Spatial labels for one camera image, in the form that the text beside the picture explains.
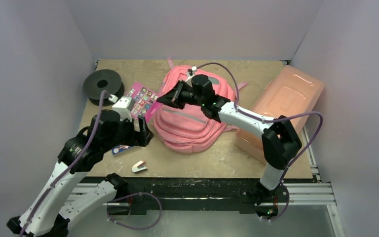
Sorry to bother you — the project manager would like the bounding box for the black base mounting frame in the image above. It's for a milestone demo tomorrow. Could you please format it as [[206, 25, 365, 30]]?
[[88, 176, 318, 218]]

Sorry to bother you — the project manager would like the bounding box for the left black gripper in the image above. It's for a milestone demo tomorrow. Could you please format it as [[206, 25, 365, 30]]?
[[102, 114, 153, 152]]

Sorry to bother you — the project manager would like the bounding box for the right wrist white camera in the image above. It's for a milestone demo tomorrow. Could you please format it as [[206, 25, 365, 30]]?
[[186, 66, 198, 78]]

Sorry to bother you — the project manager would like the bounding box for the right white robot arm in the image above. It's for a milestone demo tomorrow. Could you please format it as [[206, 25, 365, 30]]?
[[157, 74, 302, 201]]

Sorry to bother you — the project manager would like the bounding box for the pink marker pen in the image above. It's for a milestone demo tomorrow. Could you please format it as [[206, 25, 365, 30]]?
[[126, 81, 158, 123]]

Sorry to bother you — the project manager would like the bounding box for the small white stapler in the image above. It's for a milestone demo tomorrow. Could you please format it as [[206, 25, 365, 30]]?
[[131, 160, 148, 173]]

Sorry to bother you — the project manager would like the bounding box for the aluminium rail frame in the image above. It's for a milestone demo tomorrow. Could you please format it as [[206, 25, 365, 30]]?
[[39, 154, 345, 237]]

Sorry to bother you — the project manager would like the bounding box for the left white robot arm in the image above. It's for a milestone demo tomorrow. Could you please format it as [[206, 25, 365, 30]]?
[[6, 110, 153, 237]]

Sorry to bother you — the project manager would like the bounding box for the blue book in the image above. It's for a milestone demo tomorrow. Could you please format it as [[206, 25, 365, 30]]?
[[112, 145, 132, 156]]

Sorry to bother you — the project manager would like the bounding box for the pink translucent plastic box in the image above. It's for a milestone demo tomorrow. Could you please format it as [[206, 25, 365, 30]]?
[[235, 65, 325, 164]]

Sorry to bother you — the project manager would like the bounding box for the wrist white camera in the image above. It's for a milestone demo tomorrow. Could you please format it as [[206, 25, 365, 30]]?
[[108, 94, 135, 121], [186, 66, 198, 78]]

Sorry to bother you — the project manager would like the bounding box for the pink student backpack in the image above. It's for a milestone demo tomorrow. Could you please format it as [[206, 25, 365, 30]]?
[[151, 65, 237, 153]]

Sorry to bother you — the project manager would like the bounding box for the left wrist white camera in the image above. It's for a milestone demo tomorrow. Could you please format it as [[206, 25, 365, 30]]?
[[108, 94, 135, 121]]

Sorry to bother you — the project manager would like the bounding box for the black filament spool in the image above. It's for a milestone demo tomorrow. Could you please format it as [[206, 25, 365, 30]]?
[[82, 69, 125, 106]]

